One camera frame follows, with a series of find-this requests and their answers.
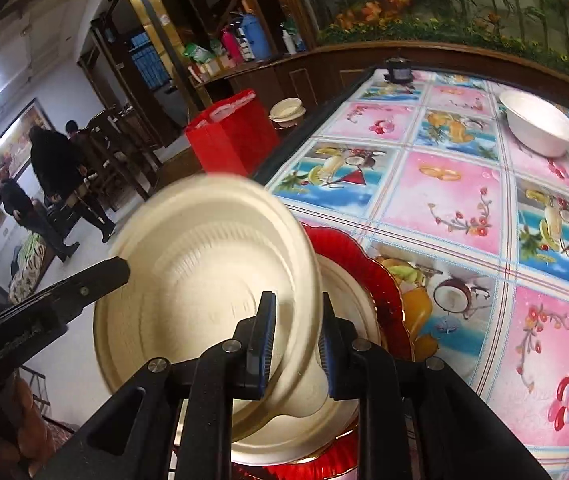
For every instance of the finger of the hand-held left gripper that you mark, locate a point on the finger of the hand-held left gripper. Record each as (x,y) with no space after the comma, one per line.
(94,282)

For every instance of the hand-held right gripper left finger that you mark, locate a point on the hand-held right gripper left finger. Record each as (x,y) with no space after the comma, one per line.
(264,345)

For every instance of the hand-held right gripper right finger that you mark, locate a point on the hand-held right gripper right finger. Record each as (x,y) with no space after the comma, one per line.
(327,360)

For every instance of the cream ribbed bowl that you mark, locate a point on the cream ribbed bowl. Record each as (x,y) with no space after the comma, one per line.
(204,270)
(349,290)

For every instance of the person's left hand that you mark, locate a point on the person's left hand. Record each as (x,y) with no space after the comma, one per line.
(24,425)

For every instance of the patterned cloth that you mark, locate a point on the patterned cloth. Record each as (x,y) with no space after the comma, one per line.
(29,270)

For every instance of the dark wooden chair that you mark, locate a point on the dark wooden chair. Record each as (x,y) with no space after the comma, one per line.
(124,150)

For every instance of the red paper bag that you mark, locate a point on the red paper bag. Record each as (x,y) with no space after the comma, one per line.
(229,140)

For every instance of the blue barred window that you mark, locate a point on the blue barred window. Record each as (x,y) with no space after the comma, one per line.
(142,60)

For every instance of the small cream bowl stack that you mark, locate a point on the small cream bowl stack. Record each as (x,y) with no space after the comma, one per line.
(287,110)

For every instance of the green packet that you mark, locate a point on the green packet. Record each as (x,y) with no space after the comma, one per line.
(198,52)

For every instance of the gold trimmed wooden pillar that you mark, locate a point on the gold trimmed wooden pillar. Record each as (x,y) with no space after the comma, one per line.
(149,20)

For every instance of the pink bottle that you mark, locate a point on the pink bottle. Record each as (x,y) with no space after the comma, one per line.
(232,47)

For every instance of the wooden sideboard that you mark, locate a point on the wooden sideboard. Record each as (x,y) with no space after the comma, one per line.
(324,70)

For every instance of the blue thermos flask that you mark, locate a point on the blue thermos flask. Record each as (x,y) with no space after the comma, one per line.
(257,35)

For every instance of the small black device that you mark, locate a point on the small black device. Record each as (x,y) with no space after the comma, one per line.
(397,70)

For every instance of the white spray bottle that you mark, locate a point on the white spray bottle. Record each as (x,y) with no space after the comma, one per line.
(289,40)

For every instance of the large white bowl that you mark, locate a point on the large white bowl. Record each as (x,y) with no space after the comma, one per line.
(539,125)

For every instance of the flower and bamboo glass panel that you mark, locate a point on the flower and bamboo glass panel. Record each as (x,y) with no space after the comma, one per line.
(464,5)

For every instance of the framed wall painting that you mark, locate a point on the framed wall painting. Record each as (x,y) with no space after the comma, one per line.
(12,150)

